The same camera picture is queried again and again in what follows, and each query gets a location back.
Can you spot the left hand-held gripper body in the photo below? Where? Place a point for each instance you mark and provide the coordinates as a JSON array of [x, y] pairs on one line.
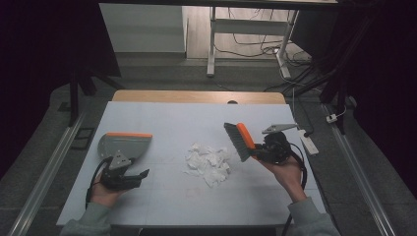
[[116, 178]]

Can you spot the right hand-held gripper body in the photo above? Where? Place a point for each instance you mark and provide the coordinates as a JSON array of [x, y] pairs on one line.
[[277, 149]]

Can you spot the orange brush with grey bristles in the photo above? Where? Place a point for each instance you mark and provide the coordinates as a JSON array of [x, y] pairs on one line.
[[239, 141]]

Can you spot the heap of white paper scraps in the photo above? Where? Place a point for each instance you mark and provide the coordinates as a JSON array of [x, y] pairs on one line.
[[209, 164]]

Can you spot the person's left hand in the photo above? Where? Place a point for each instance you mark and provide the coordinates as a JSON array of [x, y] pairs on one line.
[[103, 196]]

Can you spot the person's right hand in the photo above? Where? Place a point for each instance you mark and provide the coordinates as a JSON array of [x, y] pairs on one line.
[[288, 175]]

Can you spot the white power strip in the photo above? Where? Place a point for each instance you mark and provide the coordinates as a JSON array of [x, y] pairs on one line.
[[309, 144]]

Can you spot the grey dustpan with orange edge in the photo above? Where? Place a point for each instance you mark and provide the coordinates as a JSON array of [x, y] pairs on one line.
[[126, 144]]

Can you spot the small white adapter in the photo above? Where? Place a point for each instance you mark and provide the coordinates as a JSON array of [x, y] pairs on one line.
[[331, 118]]

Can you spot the pale blue table mat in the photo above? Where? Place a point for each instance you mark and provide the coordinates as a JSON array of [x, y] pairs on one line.
[[164, 114]]

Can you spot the wooden table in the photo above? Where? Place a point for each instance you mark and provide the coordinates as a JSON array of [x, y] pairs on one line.
[[196, 96]]

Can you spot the black metal stand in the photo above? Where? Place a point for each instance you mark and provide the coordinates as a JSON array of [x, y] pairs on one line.
[[342, 98], [73, 98]]

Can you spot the dark curtain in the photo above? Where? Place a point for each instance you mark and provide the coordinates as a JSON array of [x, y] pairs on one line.
[[393, 98], [32, 65]]

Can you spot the aluminium rail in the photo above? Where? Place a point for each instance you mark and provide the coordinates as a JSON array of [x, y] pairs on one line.
[[357, 170], [49, 170]]

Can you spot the white desk frame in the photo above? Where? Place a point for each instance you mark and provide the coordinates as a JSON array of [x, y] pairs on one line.
[[249, 27]]

